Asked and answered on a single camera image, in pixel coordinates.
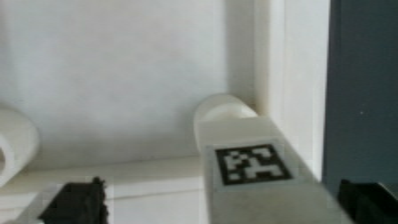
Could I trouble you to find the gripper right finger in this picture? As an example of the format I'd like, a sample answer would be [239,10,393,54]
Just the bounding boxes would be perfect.
[338,179,398,224]

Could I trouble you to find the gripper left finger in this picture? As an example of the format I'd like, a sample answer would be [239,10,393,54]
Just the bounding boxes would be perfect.
[15,177,116,224]

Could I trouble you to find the white table leg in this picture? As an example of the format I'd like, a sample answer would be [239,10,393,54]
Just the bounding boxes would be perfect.
[194,94,354,224]

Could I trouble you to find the white square tabletop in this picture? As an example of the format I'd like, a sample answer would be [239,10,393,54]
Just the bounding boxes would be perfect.
[0,0,331,224]

